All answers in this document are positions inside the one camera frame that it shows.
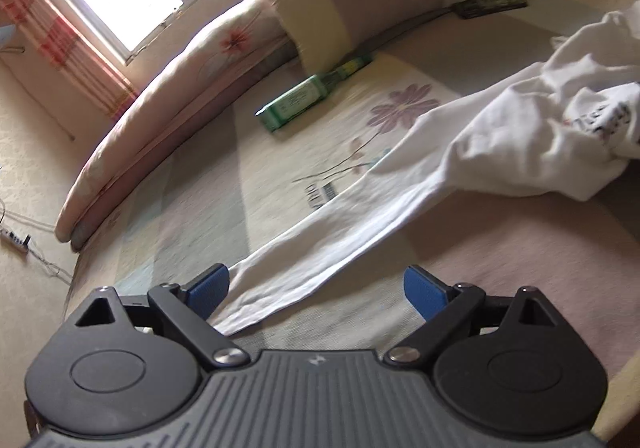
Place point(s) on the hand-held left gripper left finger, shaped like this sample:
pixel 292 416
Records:
pixel 207 290

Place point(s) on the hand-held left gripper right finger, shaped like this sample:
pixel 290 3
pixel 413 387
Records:
pixel 425 293

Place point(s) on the white long-sleeve printed shirt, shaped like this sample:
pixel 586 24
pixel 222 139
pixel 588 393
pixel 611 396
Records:
pixel 450 127

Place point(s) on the white power strip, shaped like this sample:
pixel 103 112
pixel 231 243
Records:
pixel 14 239

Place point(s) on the folded pink floral quilt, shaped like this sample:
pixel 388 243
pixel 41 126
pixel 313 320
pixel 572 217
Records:
pixel 165 92

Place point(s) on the green glass bottle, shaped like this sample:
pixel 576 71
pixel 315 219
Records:
pixel 295 100

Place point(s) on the pink checked curtain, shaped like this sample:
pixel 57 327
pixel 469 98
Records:
pixel 60 37

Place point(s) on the dark patterned flat packet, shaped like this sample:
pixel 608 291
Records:
pixel 490 4

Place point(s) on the white air conditioner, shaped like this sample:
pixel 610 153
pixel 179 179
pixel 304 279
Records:
pixel 7 35

